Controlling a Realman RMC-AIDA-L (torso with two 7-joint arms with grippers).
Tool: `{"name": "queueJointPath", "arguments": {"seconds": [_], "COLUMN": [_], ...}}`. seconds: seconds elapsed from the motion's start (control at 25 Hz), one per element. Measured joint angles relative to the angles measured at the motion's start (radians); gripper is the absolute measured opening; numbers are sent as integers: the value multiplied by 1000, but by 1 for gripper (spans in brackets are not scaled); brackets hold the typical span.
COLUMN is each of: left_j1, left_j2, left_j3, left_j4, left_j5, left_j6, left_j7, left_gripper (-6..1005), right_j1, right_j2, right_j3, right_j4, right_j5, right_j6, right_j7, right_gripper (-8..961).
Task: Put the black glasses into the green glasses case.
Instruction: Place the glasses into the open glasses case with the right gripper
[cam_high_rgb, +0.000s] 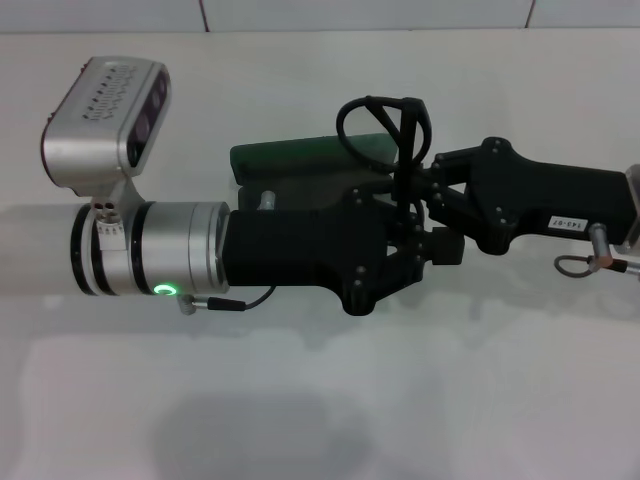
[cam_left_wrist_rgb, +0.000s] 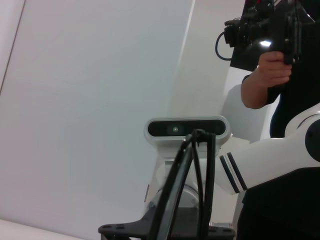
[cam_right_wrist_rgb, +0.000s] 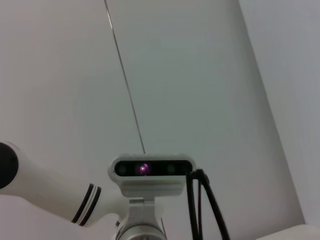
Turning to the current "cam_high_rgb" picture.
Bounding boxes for left gripper cable with plug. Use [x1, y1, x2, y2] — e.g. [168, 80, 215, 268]
[177, 284, 279, 317]

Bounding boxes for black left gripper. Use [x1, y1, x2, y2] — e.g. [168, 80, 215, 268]
[221, 187, 465, 317]

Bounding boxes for gripper cable with plug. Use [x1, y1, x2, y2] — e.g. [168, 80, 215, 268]
[177, 284, 279, 317]
[554, 223, 640, 277]

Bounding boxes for green glasses case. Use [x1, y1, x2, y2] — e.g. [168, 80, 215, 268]
[228, 133, 401, 214]

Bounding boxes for black round glasses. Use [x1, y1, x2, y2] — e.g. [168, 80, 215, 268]
[335, 94, 434, 229]

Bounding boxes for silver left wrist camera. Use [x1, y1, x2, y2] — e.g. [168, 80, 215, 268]
[40, 55, 172, 206]

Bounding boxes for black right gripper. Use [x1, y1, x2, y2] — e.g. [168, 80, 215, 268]
[393, 136, 633, 255]

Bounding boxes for right gripper cable with plug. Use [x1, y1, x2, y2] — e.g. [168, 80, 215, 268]
[554, 223, 640, 277]

